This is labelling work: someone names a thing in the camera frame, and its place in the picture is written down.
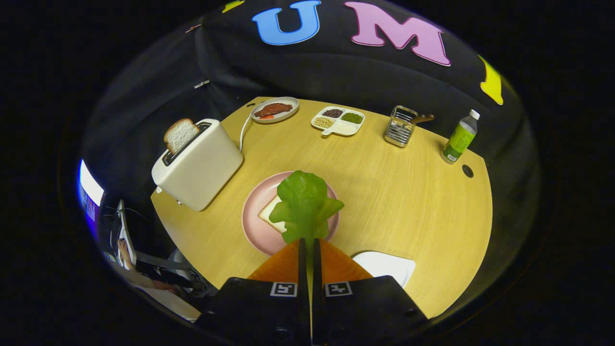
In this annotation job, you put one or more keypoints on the black backdrop cloth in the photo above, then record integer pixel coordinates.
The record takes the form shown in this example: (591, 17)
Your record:
(336, 72)

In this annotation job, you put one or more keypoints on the white bread slice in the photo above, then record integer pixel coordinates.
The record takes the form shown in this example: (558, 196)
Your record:
(269, 214)

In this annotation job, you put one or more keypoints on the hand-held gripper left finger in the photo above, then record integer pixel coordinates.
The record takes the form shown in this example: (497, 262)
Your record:
(269, 307)

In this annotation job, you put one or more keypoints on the white plate with meat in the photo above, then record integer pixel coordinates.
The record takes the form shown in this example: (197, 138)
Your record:
(291, 102)

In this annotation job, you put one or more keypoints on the pink round plate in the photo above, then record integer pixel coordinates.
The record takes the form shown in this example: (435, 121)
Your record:
(254, 226)

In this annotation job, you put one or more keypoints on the white toaster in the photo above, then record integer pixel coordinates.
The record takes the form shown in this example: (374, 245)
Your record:
(202, 168)

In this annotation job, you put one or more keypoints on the white divided bean dish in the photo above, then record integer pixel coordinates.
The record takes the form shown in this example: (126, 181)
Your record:
(343, 129)

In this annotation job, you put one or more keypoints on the toasted bread slice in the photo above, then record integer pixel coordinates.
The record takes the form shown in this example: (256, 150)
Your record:
(180, 134)

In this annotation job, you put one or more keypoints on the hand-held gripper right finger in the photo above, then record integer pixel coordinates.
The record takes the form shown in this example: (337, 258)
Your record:
(355, 307)

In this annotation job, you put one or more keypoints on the lit computer monitor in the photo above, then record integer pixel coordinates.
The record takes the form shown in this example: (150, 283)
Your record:
(91, 187)

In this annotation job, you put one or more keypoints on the brown meat piece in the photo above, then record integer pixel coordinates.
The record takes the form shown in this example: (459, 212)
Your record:
(274, 109)

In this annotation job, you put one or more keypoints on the green drink bottle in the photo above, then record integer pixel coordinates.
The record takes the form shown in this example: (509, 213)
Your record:
(459, 139)

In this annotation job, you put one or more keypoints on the green lettuce leaf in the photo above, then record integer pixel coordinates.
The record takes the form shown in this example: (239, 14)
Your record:
(302, 202)

